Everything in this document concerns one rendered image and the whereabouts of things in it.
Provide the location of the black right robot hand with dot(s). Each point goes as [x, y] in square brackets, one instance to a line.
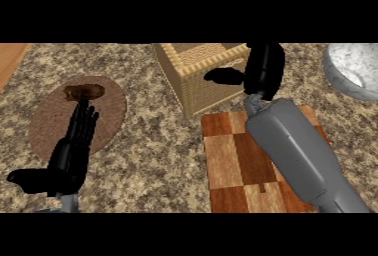
[263, 70]

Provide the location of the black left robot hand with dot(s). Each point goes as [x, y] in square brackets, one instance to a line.
[69, 160]

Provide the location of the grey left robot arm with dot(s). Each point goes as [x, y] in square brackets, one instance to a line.
[67, 204]

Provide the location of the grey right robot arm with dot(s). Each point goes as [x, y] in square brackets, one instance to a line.
[296, 150]

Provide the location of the tan wicker basket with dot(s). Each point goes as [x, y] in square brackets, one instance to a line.
[201, 75]

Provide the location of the checkered wooden cutting board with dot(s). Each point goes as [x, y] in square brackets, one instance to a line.
[241, 166]

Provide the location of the brown oval placemat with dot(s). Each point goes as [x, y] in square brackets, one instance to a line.
[49, 116]

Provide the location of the white marble bowl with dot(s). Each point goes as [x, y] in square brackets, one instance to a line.
[355, 70]

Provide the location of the brown cupcake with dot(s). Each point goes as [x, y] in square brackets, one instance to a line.
[83, 92]

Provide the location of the pale wooden panel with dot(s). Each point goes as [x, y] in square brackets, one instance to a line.
[9, 60]

